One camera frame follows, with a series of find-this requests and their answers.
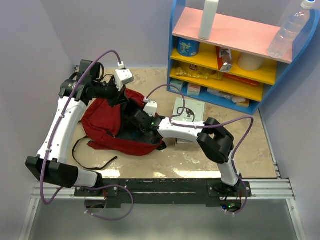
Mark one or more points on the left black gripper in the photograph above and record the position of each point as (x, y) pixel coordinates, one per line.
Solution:
(119, 97)

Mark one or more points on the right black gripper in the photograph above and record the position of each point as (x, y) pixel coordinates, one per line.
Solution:
(139, 129)

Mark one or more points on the red backpack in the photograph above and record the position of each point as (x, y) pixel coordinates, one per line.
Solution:
(109, 128)

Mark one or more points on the white booklet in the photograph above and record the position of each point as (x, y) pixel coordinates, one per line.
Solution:
(193, 112)

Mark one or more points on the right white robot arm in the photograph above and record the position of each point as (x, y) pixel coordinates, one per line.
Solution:
(216, 142)

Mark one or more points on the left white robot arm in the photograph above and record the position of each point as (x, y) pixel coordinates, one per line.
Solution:
(50, 163)

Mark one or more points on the teal tissue pack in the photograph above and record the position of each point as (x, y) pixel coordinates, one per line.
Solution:
(176, 85)

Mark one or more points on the pink tissue pack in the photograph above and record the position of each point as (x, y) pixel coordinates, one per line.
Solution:
(193, 89)

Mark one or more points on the yellow snack bag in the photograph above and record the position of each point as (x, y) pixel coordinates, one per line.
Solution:
(184, 69)

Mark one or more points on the blue round tin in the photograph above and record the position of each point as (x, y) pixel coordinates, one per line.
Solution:
(187, 48)

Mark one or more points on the white wrapped packs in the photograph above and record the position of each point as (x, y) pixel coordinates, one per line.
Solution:
(237, 100)

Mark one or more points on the blue wooden shelf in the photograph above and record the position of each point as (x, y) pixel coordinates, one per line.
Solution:
(241, 36)

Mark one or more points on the red snack box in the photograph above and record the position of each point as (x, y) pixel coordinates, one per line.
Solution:
(224, 59)

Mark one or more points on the red flat box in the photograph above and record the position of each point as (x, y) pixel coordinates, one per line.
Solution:
(243, 80)

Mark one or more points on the white paper roll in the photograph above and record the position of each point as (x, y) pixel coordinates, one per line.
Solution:
(249, 62)

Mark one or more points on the white bottle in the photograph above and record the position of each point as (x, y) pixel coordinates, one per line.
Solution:
(208, 16)

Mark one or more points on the clear plastic water bottle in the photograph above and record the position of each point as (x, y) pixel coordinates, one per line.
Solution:
(290, 29)

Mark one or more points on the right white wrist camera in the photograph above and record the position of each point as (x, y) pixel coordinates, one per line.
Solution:
(150, 108)

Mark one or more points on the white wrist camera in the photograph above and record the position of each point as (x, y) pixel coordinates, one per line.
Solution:
(150, 108)
(122, 78)

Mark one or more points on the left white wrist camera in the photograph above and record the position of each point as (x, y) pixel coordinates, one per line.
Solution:
(122, 78)

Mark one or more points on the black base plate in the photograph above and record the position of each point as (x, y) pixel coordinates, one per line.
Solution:
(210, 192)

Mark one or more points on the aluminium rail frame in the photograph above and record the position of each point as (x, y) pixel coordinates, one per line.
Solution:
(270, 213)

